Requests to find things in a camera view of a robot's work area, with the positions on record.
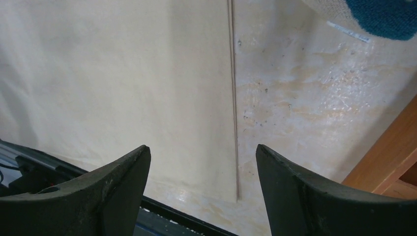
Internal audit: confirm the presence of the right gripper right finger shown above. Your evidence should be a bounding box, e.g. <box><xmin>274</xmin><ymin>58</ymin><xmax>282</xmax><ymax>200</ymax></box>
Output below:
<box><xmin>256</xmin><ymin>144</ymin><xmax>417</xmax><ymax>236</ymax></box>

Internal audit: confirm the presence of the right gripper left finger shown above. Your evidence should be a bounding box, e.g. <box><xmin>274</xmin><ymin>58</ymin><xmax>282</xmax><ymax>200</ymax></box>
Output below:
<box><xmin>0</xmin><ymin>145</ymin><xmax>151</xmax><ymax>236</ymax></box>

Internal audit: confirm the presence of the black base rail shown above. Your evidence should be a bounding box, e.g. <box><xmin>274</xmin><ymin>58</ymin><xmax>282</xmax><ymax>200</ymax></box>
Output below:
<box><xmin>0</xmin><ymin>141</ymin><xmax>230</xmax><ymax>236</ymax></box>

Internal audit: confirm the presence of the orange compartment tray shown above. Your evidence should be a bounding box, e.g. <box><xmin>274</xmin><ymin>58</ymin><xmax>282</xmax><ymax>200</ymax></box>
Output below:
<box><xmin>342</xmin><ymin>97</ymin><xmax>417</xmax><ymax>200</ymax></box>

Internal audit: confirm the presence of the beige cloth drape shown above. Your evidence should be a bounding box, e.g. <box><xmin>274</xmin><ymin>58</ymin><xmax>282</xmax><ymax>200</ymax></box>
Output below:
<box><xmin>0</xmin><ymin>0</ymin><xmax>238</xmax><ymax>202</ymax></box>

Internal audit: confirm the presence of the blue and beige cloth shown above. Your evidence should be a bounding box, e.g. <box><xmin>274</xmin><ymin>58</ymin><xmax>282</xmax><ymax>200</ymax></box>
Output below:
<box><xmin>304</xmin><ymin>0</ymin><xmax>417</xmax><ymax>41</ymax></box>

